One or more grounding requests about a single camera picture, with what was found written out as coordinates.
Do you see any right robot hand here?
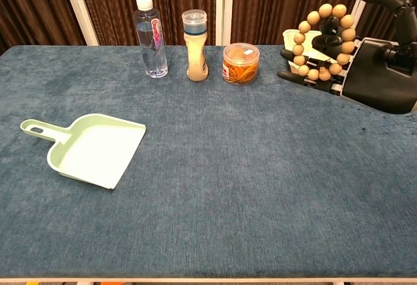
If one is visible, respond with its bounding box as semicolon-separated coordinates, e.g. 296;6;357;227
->
277;0;417;115

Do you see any wooden bead bracelet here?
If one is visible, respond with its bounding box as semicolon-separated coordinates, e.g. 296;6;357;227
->
292;3;356;82

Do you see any dark brown pleated curtain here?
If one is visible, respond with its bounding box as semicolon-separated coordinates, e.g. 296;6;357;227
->
357;0;417;43
0;0;86;54
230;0;369;46
74;0;218;46

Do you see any beige paper tray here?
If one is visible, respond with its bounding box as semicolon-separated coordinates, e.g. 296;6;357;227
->
281;28;330;72

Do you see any clear jar of rubber bands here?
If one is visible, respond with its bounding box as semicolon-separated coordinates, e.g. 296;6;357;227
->
222;42;261;86

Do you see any seasoning shaker with clear cap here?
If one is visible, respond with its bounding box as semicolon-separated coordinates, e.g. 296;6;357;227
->
181;9;209;82

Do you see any blue table cloth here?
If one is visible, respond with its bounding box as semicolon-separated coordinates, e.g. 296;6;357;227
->
0;44;417;280

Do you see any clear plastic water bottle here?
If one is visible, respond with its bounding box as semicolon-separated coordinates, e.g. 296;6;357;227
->
134;0;169;79

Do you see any light green plastic dustpan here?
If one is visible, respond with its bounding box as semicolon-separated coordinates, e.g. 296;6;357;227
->
20;113;147;190

